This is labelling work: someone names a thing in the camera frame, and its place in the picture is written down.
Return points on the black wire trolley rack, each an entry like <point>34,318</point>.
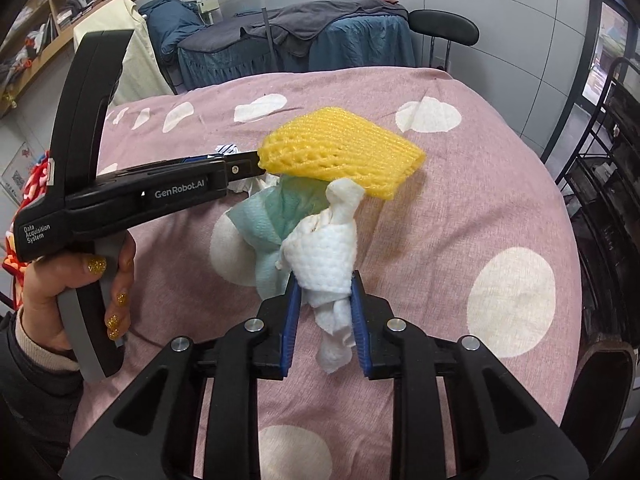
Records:
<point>600,183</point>

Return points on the dark brown trash bin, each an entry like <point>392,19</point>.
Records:
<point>598,398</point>

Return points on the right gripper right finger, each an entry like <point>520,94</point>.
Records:
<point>500,431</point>

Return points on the yellow foam fruit net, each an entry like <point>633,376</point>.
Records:
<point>333,143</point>

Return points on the white tissue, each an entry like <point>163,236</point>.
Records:
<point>321,252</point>

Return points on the wooden wall shelf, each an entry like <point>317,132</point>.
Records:
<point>47,26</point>

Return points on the left hand gold nails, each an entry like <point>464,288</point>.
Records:
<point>46,279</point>

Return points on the green crumpled paper towel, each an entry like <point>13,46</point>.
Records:
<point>268,217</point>

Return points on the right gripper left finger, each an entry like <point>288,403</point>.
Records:
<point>151,430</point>

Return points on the pink polka dot bedspread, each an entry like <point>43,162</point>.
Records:
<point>477,241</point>

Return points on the grey blanket on bed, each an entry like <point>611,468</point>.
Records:
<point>294,28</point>

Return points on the black padded stool chair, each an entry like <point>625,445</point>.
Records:
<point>451,27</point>

